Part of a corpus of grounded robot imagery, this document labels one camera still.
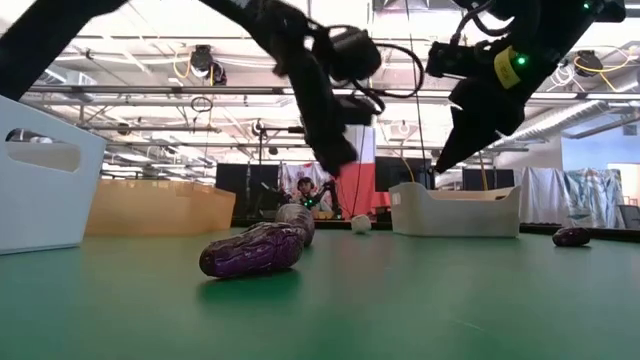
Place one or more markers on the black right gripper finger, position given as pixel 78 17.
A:
pixel 467 135

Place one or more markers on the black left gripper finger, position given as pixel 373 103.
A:
pixel 332 150

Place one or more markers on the small white garlic bulb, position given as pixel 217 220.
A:
pixel 361 225

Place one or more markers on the large purple eggplant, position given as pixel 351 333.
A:
pixel 250 252

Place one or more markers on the small purple eggplant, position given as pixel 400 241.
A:
pixel 571 237

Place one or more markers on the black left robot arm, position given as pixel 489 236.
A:
pixel 40 40

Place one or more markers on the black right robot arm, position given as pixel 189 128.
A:
pixel 560 25

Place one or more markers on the white and orange column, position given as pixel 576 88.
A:
pixel 362 180

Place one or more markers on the person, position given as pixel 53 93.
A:
pixel 306 184

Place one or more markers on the floral patterned cloth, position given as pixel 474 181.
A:
pixel 290 175

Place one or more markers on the black partition panel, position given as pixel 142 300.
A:
pixel 235 190
pixel 495 179

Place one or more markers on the white plastic basket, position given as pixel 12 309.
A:
pixel 450 217
pixel 50 210

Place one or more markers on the white hanging cloth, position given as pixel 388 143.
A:
pixel 545 195

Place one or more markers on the blue patterned hanging cloth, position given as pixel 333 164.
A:
pixel 590 197

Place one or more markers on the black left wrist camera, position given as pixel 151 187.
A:
pixel 352 55

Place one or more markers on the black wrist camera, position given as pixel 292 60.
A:
pixel 457 59
pixel 352 55

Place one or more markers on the black background rig frame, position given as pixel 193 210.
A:
pixel 280 130

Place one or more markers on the silver ceiling duct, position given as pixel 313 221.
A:
pixel 575 117

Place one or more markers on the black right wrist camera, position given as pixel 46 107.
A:
pixel 457 59

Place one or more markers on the overhead light bar rail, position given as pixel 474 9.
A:
pixel 175 90

